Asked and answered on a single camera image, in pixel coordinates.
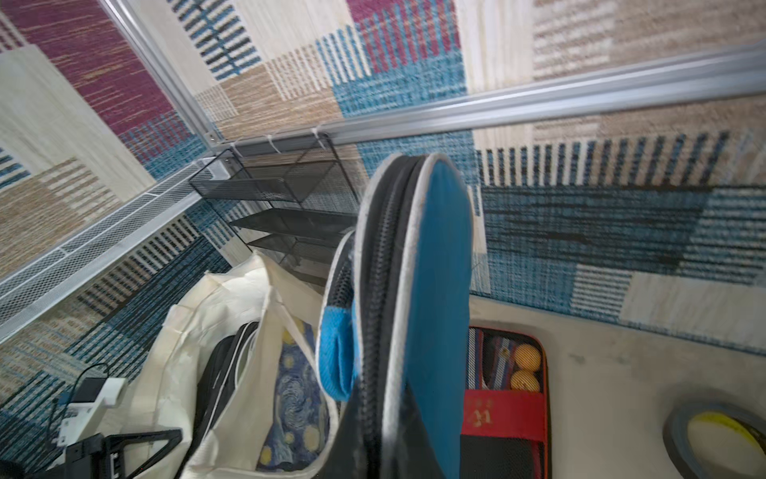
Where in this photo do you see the black blue paddle case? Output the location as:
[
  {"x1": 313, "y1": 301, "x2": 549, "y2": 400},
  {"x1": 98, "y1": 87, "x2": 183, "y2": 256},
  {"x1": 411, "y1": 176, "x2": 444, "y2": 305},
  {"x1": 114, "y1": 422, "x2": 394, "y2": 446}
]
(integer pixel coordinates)
[{"x1": 315, "y1": 154, "x2": 473, "y2": 478}]

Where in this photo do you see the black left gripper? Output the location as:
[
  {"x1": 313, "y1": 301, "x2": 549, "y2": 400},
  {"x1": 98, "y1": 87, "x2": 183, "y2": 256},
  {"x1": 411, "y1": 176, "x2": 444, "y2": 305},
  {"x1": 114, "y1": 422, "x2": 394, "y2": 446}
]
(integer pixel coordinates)
[{"x1": 23, "y1": 427, "x2": 184, "y2": 479}]

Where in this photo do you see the white canvas starry night bag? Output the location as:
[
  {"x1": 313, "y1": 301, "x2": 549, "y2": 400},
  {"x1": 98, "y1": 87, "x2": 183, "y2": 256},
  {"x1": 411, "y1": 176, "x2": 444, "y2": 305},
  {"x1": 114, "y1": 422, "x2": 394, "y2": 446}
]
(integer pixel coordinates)
[{"x1": 124, "y1": 253, "x2": 341, "y2": 478}]

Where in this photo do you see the black tape roll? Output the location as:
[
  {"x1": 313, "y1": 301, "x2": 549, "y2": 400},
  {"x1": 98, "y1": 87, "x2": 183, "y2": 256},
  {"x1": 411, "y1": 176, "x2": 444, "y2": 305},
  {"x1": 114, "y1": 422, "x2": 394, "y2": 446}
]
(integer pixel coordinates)
[{"x1": 662, "y1": 400, "x2": 765, "y2": 478}]

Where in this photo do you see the black red paddle case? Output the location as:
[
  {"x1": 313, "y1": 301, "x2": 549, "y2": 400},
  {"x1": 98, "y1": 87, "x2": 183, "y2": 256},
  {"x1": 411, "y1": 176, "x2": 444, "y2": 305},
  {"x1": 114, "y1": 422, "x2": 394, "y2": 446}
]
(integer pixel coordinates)
[{"x1": 460, "y1": 327, "x2": 553, "y2": 479}]

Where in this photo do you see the black wire mesh shelf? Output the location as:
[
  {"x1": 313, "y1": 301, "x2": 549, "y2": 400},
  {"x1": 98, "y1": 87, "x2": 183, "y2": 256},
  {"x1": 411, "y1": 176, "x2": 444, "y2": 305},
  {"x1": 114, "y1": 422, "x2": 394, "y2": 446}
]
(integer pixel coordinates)
[{"x1": 188, "y1": 135, "x2": 368, "y2": 287}]

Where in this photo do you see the orange ping pong ball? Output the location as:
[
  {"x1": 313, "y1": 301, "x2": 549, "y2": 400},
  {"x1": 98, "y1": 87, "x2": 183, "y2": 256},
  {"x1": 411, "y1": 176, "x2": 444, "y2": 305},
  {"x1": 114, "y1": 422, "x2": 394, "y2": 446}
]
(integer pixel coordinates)
[
  {"x1": 514, "y1": 343, "x2": 543, "y2": 372},
  {"x1": 510, "y1": 369, "x2": 541, "y2": 392}
]

